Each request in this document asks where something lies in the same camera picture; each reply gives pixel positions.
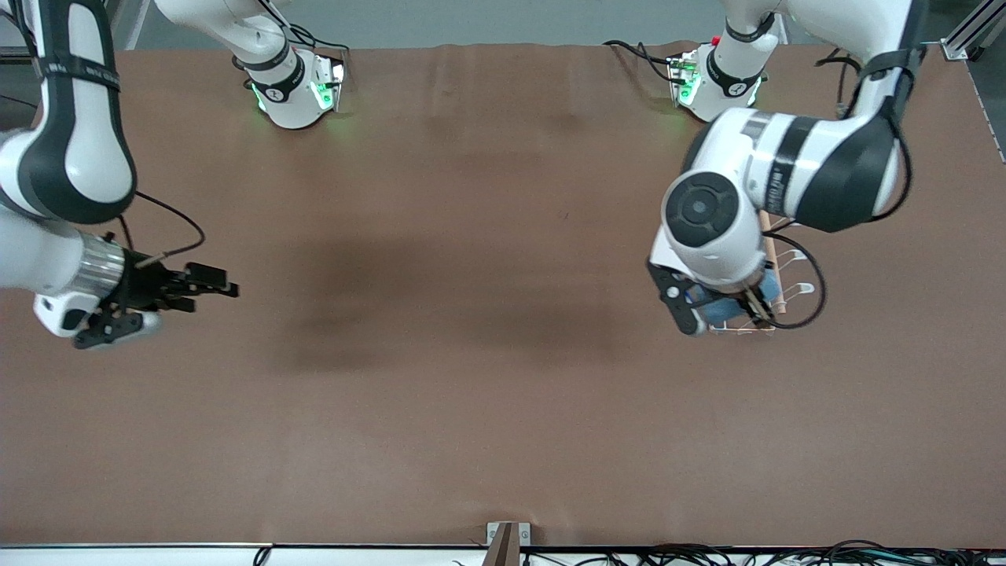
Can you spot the brown table cover sheet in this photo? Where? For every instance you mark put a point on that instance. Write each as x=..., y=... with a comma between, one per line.
x=471, y=393

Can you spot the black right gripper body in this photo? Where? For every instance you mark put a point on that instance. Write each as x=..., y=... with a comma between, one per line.
x=145, y=285

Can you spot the metal bracket with brown post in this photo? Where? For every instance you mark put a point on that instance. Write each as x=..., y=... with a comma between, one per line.
x=507, y=542

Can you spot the aluminium frame profile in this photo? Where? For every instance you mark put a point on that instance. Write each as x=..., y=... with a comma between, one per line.
x=963, y=39
x=16, y=53

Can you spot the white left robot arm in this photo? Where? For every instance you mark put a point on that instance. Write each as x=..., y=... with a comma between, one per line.
x=825, y=157

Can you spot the blue plastic cup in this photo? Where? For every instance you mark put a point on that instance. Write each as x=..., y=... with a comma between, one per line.
x=719, y=308

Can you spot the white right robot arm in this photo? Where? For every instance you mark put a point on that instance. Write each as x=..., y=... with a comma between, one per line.
x=71, y=157

